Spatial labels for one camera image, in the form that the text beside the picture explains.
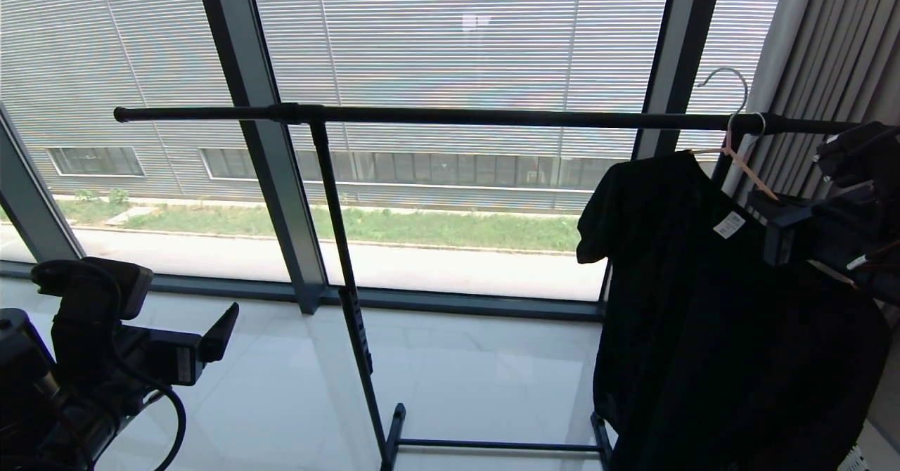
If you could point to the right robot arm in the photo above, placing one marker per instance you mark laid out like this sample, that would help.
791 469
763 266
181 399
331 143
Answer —
882 260

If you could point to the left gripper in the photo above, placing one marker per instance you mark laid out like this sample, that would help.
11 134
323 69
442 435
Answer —
158 355

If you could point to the black t-shirt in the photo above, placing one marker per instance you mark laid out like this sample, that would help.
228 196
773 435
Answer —
703 330

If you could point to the white laundry basket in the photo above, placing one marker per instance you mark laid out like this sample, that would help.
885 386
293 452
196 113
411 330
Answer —
852 458

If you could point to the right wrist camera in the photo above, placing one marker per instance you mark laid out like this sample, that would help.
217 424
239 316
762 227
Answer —
858 151

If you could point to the window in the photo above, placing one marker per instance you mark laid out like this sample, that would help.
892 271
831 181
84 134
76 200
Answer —
450 49

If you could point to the beige curtain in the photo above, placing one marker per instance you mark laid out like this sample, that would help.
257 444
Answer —
830 49

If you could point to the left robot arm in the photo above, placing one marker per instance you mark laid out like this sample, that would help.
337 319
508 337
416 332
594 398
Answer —
28 394

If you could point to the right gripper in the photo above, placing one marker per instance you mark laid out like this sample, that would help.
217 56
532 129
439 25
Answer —
808 228

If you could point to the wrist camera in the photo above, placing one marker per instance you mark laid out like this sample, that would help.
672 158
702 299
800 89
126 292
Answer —
858 151
91 285

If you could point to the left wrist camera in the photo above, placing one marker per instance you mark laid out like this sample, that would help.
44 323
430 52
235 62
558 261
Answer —
91 285

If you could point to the pink clothes hanger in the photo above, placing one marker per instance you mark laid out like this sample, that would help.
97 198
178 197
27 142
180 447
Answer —
738 158

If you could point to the black clothes rack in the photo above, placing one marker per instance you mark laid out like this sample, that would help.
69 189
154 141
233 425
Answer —
422 115

